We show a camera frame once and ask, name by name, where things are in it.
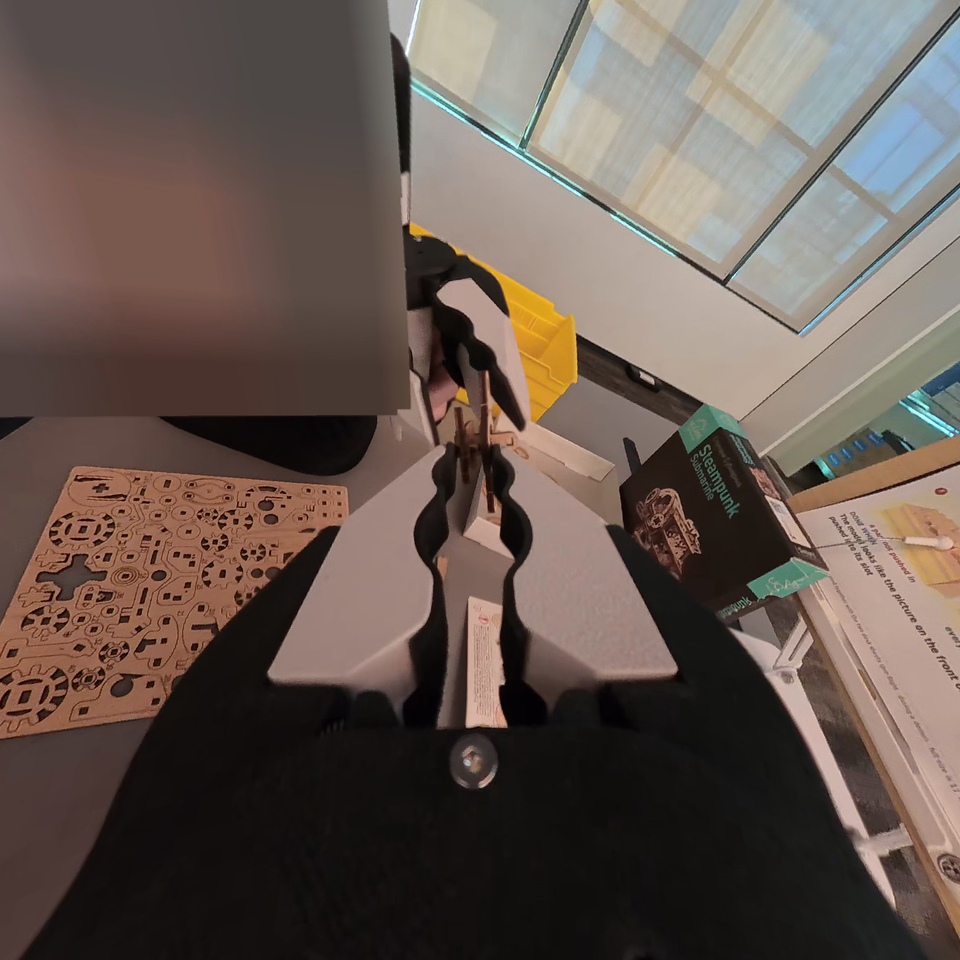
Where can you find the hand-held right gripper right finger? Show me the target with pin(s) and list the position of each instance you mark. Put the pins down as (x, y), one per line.
(592, 600)

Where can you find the black model kit box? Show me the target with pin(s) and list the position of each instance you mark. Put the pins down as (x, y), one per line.
(712, 517)

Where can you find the small wooden model assembly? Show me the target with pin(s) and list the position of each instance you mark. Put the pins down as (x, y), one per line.
(472, 442)

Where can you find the instruction poster on wooden board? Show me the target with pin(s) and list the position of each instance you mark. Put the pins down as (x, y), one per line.
(900, 570)

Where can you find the white board stand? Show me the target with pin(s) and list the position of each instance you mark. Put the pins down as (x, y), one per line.
(787, 652)

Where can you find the white cardboard tray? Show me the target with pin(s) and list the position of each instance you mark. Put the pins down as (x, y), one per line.
(570, 457)

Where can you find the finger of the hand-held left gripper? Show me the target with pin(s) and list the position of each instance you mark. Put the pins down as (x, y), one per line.
(417, 345)
(499, 345)

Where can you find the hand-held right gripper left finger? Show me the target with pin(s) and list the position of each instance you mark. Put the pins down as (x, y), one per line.
(360, 600)

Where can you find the folded paper instruction leaflet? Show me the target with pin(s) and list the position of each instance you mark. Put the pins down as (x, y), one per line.
(484, 660)

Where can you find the laser-cut wooden parts sheet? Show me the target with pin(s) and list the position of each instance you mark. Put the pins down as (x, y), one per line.
(180, 525)

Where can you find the person's left hand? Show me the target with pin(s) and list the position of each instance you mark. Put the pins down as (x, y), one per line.
(442, 390)

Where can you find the window with blind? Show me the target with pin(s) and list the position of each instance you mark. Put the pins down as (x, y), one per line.
(675, 112)

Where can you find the black wrist rest pad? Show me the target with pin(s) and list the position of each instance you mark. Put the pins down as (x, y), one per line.
(300, 442)

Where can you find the yellow plastic bin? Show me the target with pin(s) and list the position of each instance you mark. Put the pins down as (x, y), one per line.
(547, 352)

